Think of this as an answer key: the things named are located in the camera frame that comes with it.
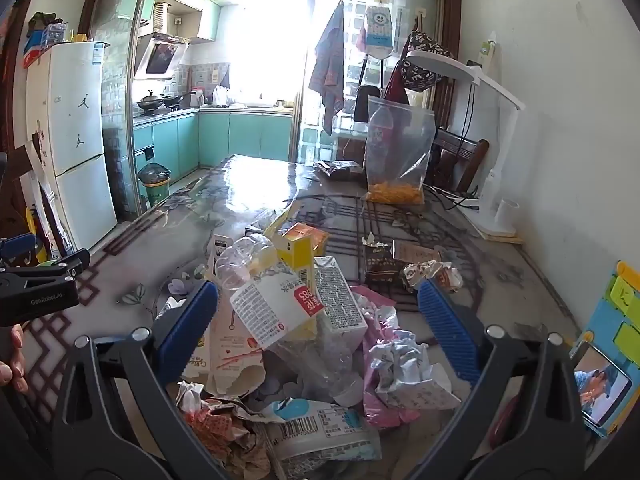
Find black wok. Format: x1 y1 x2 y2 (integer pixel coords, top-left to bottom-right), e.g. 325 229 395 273
137 90 164 114

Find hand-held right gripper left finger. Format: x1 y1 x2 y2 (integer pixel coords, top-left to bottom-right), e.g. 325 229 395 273
50 280 236 480

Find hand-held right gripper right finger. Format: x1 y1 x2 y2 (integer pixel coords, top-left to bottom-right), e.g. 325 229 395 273
400 278 588 480

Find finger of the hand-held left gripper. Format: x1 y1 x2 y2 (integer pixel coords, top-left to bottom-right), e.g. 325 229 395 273
0 232 41 267
0 249 91 282

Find white power strip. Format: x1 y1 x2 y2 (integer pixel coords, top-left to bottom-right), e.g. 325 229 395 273
425 182 481 211

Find white milk carton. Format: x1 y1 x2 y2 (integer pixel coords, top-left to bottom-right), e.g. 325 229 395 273
312 256 370 341

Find crushed clear plastic bottle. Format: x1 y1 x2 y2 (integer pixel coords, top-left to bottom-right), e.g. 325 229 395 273
215 232 281 292
276 319 367 409

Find dark brown tissue pack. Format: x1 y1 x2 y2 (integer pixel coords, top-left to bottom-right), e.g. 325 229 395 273
360 232 405 289

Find white black label carton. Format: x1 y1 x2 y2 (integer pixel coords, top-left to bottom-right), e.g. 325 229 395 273
205 233 236 281

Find carved dark wooden chair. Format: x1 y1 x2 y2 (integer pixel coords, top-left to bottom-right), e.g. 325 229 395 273
0 132 71 266

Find clear plastic wrapper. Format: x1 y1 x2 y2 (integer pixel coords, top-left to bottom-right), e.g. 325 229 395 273
295 195 361 234

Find white cup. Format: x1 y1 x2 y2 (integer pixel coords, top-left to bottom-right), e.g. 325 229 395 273
494 198 521 234

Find teal kitchen base cabinets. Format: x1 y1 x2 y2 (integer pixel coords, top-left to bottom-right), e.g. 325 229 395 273
132 110 294 182

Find patterned wrapper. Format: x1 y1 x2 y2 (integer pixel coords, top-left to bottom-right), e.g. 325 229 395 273
402 260 464 294

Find dark red flat case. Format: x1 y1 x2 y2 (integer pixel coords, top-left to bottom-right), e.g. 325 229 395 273
487 394 522 452

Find yellow bag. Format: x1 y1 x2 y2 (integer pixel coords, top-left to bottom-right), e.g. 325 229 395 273
24 204 51 262

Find white blue barcode bag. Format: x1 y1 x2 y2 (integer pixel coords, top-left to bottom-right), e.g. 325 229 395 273
260 398 384 476

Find range hood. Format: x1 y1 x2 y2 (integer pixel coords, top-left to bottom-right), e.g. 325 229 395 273
133 32 191 81

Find blue red hanging towel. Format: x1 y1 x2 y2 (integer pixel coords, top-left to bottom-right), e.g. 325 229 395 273
308 0 346 136

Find brown cardboard piece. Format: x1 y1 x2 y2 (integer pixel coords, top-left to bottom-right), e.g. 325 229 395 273
392 239 444 266

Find person's left hand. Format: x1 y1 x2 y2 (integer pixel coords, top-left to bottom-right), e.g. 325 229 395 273
0 324 29 394

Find white paper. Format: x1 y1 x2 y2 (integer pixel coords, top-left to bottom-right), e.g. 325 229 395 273
377 362 462 411

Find white blue smiley bag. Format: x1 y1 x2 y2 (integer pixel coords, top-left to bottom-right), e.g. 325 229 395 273
363 5 394 59

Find black power cable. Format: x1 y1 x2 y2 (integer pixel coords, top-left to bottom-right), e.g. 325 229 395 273
462 80 477 196

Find green kitchen trash bin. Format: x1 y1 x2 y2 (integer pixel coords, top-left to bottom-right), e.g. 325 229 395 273
137 162 172 206

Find red white wrapper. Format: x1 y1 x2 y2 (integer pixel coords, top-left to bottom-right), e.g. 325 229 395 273
174 381 271 480

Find white desk lamp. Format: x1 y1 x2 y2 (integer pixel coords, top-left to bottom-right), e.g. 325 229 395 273
405 50 526 239

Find dark green cloth bundle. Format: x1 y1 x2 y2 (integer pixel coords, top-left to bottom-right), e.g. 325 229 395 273
27 11 57 36

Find black handbag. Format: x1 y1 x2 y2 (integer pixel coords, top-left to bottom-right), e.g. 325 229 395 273
353 55 384 124

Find blue red carton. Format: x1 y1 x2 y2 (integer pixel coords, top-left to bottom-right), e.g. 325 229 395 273
22 35 52 69

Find black white patterned bag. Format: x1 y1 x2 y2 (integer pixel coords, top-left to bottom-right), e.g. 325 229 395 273
400 31 459 94

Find small yellow carton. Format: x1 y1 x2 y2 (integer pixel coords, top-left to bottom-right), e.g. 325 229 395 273
273 234 317 289

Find white refrigerator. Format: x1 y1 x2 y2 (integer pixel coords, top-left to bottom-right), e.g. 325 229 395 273
26 41 119 252

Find teal wall cabinet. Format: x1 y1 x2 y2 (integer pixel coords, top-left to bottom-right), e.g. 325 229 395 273
150 0 222 45

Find pink wrapper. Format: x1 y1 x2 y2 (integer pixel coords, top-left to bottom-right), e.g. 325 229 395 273
352 285 432 429

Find plastic bottle pink label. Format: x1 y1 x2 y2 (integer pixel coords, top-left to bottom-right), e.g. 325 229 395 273
367 105 401 162

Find dark red hanging cloth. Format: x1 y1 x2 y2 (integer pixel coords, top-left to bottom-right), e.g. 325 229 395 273
382 60 409 106

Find white carton red label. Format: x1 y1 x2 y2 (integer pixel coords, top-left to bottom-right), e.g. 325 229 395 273
229 265 326 351

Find cream snack box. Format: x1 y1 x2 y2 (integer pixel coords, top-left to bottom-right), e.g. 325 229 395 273
182 305 266 399

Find zip bag with orange snacks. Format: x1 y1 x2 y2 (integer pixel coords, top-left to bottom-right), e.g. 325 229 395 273
365 95 437 206

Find dark snack packet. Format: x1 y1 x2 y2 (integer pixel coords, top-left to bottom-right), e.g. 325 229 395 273
314 159 365 181

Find plain wooden chair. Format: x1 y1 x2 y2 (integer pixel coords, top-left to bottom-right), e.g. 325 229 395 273
432 127 490 196

